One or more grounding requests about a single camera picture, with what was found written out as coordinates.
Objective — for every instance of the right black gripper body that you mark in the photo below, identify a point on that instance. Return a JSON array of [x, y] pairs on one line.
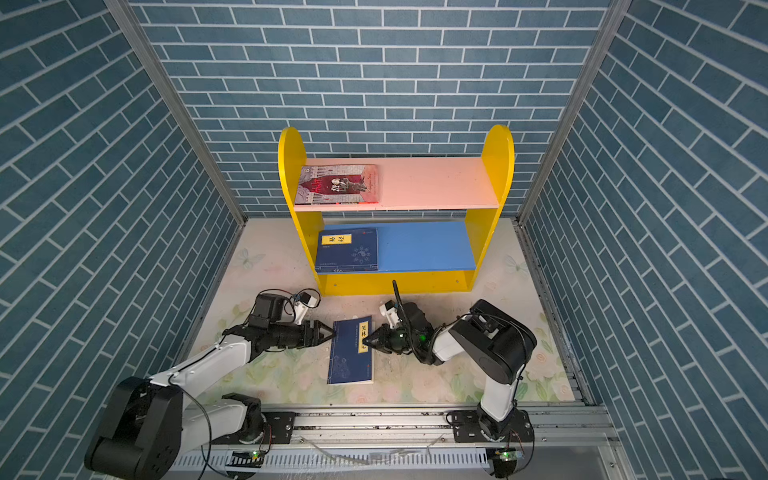
[[402, 340]]

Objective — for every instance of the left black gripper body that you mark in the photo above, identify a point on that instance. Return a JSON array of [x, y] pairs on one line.
[[288, 334]]

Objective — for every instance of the navy book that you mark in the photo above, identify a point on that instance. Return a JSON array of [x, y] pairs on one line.
[[350, 360], [347, 251]]

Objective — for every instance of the Hamlet picture book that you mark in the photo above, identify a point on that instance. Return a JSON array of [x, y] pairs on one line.
[[338, 185]]

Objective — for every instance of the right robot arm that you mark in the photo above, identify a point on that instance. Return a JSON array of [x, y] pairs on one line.
[[498, 344]]

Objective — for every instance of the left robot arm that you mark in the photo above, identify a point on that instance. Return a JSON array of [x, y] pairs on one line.
[[149, 422]]

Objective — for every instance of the yellow pink blue bookshelf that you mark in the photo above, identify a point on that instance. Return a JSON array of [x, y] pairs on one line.
[[421, 256]]

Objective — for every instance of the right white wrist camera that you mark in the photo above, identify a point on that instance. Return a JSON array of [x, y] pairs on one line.
[[390, 311]]

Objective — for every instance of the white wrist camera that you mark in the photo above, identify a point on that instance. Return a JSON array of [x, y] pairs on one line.
[[390, 311], [302, 302]]

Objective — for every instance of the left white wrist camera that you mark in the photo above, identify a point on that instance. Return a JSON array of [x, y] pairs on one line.
[[302, 302]]

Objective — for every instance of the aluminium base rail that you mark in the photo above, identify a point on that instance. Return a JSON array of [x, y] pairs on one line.
[[560, 441]]

